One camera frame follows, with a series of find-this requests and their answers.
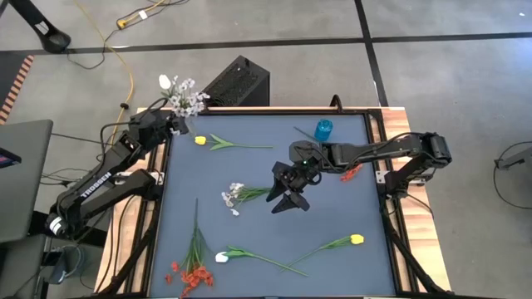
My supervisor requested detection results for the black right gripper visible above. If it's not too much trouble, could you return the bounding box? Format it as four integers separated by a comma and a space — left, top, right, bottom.
265, 159, 324, 215

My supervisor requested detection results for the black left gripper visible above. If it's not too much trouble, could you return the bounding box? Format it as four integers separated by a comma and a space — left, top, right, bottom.
127, 110, 190, 147

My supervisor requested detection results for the yellow artificial tulip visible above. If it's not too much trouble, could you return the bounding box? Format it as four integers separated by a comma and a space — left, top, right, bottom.
194, 132, 274, 151
278, 233, 366, 274

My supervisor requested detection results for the white blossom spray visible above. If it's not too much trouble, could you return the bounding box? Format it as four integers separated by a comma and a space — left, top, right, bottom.
221, 181, 273, 218
168, 76, 211, 120

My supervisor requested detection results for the orange blossom spray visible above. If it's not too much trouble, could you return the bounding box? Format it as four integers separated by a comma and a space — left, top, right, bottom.
164, 198, 215, 299
293, 126, 364, 183

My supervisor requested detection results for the clear cut-glass vase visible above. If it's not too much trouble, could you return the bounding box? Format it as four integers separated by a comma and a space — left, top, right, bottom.
179, 115, 197, 140

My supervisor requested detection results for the blue cut-glass vase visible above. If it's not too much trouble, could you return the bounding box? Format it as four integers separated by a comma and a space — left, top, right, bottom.
313, 119, 334, 145

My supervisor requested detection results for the blue-grey table mat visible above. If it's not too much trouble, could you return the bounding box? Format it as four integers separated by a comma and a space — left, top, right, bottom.
148, 114, 397, 297

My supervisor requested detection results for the black stand foot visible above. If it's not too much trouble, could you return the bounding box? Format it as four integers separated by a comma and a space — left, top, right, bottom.
6, 0, 72, 55

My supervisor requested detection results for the grey laptop lid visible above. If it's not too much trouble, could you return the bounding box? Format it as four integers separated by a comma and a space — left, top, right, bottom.
0, 119, 54, 244

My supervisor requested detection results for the dark tablet with colourful screen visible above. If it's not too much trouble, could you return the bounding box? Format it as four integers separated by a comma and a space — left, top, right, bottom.
0, 147, 22, 170

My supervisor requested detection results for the black floor mat orange edge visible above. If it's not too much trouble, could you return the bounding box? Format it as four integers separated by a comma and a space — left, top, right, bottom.
0, 53, 35, 125

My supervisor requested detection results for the blue-grey power adapter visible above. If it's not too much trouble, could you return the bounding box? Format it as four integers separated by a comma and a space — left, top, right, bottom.
44, 243, 84, 286

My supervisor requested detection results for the grey chair seat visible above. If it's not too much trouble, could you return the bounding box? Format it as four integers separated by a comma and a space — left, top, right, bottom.
0, 233, 47, 299

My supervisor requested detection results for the grey stand foot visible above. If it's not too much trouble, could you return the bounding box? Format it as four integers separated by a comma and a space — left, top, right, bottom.
494, 147, 532, 171

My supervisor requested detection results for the yellow floor cable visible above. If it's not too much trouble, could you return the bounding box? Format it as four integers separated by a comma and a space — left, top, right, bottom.
73, 0, 135, 155

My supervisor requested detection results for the black table frame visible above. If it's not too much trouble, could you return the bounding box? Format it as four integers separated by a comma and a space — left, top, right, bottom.
97, 106, 452, 299

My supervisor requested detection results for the yellow power plug cable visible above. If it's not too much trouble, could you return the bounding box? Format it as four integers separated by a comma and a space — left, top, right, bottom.
116, 0, 167, 30

